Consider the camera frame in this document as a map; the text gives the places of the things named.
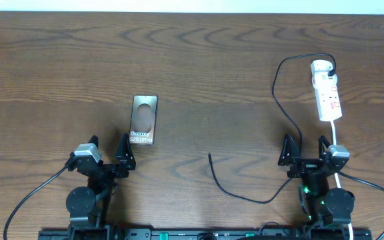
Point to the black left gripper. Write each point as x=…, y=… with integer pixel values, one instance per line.
x=106, y=170

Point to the gold Galaxy smartphone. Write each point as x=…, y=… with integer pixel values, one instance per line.
x=143, y=119

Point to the white power strip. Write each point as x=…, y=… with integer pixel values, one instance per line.
x=327, y=96

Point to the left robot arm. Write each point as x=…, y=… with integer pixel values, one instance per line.
x=88, y=206

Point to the white plug adapter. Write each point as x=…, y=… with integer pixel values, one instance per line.
x=321, y=65

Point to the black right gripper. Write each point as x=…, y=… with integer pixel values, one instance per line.
x=304, y=166

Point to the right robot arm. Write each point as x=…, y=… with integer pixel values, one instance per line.
x=329, y=209

